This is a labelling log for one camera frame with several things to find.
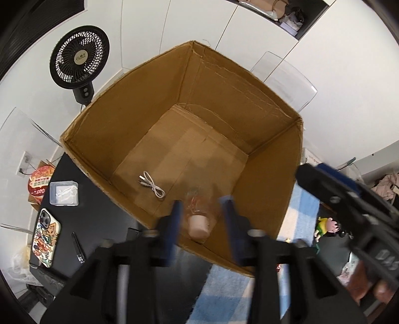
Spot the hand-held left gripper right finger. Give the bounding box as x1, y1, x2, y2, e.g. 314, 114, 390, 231
218, 195, 368, 324

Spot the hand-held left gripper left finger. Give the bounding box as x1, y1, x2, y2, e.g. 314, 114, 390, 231
40, 199, 184, 324

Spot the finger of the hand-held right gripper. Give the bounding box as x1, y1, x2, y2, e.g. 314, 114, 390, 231
295, 164, 371, 217
315, 162, 362, 194

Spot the clear bottle with pink cap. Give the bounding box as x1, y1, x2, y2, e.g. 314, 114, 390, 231
184, 187, 219, 240

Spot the brown cardboard box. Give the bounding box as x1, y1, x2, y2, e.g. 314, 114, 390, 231
59, 40, 303, 278

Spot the person's right hand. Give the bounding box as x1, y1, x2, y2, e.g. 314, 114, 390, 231
346, 262, 396, 304

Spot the clear acrylic chair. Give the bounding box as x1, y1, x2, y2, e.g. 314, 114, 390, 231
0, 107, 63, 162
249, 51, 318, 113
337, 156, 365, 175

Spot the cartoon boy figurine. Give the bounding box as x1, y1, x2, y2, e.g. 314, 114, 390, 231
313, 217, 340, 246

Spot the pink clothes pile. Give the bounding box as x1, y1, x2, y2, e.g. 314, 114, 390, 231
371, 173, 399, 203

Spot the blue checked blanket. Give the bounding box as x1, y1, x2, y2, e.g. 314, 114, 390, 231
184, 184, 321, 324

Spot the black pen tool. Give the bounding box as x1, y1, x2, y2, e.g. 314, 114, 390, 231
72, 232, 86, 264

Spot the small clear plastic box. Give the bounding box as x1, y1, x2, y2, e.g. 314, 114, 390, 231
49, 181, 80, 207

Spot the phone with cartoon case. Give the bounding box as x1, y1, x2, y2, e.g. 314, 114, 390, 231
31, 208, 62, 268

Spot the red-lidded instant noodle bowl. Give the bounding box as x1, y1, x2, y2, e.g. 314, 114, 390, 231
27, 166, 57, 204

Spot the crumpled clear plastic bag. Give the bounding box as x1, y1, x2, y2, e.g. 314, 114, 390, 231
6, 247, 35, 282

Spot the tan handbag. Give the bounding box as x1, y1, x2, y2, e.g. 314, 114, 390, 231
246, 0, 292, 12

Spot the black table fan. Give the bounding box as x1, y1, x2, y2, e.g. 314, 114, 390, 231
49, 26, 110, 105

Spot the white charging cable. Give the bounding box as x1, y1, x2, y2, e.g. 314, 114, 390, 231
138, 170, 166, 200

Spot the white wall socket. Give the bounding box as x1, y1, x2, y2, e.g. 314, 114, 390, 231
17, 151, 38, 176

